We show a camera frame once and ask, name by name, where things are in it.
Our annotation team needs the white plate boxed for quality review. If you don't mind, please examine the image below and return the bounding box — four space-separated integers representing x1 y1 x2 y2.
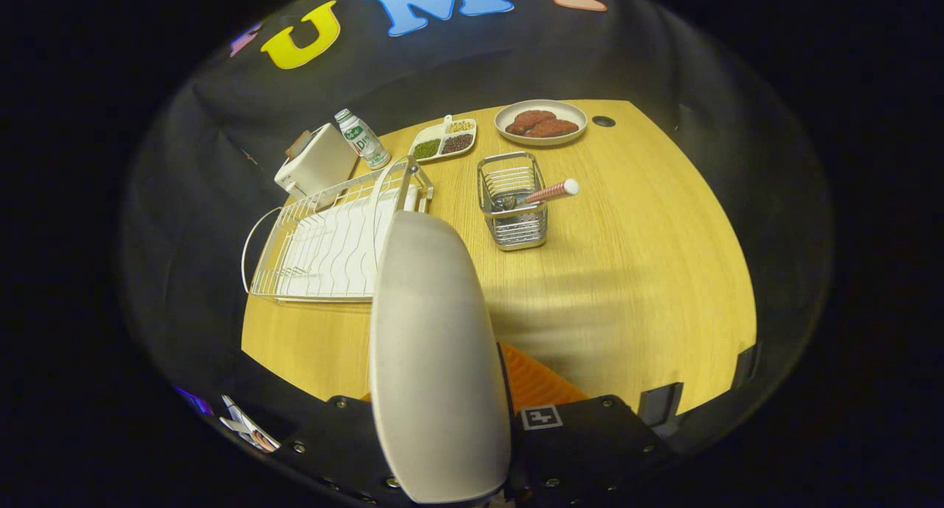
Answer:
369 211 512 504

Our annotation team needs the black backdrop cloth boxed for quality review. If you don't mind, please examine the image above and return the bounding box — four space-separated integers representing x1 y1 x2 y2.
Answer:
118 0 834 487

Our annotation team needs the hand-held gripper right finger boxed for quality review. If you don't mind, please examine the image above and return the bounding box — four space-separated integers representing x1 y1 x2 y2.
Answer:
497 341 681 508

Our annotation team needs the dark grey table bracket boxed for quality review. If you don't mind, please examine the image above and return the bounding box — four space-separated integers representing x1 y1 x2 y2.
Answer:
638 383 684 428
732 344 760 391

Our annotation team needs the beige plate with meat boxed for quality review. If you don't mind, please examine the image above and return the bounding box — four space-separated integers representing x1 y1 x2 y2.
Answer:
494 100 589 147

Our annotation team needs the reddish brown meat piece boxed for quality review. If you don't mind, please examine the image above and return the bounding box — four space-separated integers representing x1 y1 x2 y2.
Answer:
505 109 558 134
524 119 580 139

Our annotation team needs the white wire dish rack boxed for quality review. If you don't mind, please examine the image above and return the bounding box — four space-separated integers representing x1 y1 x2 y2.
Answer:
241 156 434 304

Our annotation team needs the white divided tray with beans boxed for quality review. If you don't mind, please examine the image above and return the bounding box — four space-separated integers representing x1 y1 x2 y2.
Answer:
408 115 478 162

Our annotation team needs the metal wire basket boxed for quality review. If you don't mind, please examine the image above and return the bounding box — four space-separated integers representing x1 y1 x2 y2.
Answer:
477 152 549 251

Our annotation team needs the white bottle green label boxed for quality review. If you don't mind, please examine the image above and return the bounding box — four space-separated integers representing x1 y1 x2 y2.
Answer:
334 108 392 171

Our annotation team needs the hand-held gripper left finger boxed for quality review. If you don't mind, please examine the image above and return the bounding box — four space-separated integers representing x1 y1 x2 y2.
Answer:
279 392 406 507

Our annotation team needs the spoon with pink striped handle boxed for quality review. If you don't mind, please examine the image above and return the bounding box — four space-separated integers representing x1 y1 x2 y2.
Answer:
493 178 580 212

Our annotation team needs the white toaster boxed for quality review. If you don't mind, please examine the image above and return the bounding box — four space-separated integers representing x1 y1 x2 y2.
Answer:
274 122 360 210

